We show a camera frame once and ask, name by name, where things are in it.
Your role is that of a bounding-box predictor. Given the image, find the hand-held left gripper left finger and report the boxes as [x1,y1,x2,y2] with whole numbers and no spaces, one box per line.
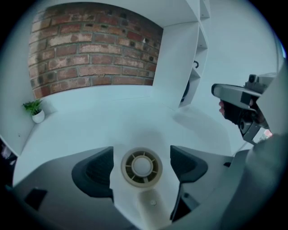
[13,146,114,204]

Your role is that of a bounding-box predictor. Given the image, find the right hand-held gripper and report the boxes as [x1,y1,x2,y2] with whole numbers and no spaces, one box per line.
[211,73,278,145]

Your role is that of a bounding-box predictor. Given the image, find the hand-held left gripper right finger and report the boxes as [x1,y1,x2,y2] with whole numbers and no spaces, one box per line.
[170,145,234,221]

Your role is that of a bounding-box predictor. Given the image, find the beige and white fan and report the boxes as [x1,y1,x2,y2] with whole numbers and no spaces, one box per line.
[120,147,173,230]

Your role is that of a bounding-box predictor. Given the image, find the person's right hand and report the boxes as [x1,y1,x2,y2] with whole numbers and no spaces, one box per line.
[218,100,226,117]

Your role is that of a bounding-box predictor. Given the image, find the white shelf unit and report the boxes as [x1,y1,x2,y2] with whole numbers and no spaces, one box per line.
[152,0,212,110]

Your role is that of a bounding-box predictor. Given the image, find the small potted green plant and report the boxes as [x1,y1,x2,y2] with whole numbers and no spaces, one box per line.
[22,98,45,124]

